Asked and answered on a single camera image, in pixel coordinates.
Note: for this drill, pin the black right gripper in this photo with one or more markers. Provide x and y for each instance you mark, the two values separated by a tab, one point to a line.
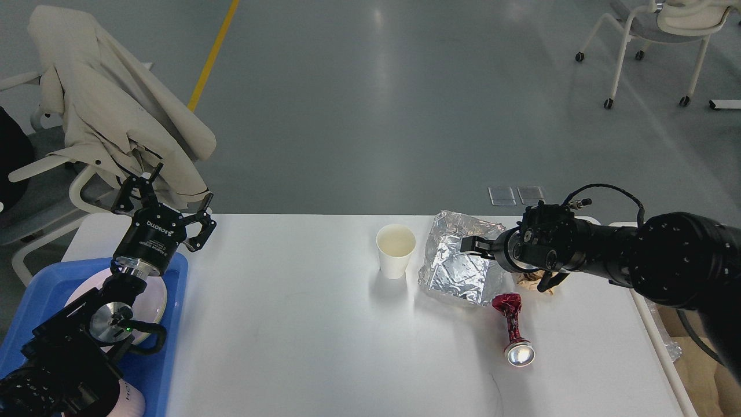
500	249

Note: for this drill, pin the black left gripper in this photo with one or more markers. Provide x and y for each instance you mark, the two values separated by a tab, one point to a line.
156	230

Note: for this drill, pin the aluminium foil tray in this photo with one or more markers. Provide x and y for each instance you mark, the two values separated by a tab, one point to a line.
451	276

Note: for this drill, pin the pink plate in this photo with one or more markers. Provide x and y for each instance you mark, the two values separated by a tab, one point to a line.
148	307

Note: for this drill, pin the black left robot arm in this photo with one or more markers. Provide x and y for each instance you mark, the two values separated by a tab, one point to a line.
71	362

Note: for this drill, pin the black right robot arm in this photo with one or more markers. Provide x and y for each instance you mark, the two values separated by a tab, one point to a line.
679	260

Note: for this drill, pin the clear floor plate left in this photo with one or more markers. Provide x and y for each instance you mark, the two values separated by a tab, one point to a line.
502	196

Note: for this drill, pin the clear floor plate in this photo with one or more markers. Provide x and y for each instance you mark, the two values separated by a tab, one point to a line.
502	196
530	195

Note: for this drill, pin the clear floor plate right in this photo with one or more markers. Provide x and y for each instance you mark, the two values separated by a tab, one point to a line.
530	195

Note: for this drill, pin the white paper cup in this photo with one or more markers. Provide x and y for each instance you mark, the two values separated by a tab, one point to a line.
395	244

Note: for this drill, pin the white office chair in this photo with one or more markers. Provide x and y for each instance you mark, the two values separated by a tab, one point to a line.
59	196

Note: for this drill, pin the red foil wrapped glass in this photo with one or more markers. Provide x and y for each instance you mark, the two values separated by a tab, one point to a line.
519	351

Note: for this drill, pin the beige jacket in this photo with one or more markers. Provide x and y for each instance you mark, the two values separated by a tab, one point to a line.
118	118

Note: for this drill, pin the blue plastic tray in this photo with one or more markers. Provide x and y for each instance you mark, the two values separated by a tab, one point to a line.
48	293

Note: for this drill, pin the person in dark clothes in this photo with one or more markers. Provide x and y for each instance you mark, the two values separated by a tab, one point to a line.
16	152

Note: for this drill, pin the cream plastic bin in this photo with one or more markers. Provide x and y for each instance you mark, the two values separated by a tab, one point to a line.
722	384

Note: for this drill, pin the white table leg base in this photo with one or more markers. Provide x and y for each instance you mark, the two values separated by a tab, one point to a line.
718	104

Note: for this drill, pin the white chair with castors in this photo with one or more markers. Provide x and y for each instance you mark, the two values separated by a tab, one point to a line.
661	22

